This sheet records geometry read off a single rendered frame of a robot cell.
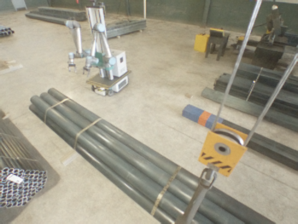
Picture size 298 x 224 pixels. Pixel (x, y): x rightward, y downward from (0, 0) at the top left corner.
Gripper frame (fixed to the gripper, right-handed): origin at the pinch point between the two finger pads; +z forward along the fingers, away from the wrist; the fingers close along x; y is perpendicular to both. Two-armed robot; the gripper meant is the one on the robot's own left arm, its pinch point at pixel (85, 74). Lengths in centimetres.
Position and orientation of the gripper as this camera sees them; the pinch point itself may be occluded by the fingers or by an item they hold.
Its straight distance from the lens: 320.7
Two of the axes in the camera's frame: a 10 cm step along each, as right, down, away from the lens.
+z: -3.2, 8.6, 3.9
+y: -5.0, 1.9, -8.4
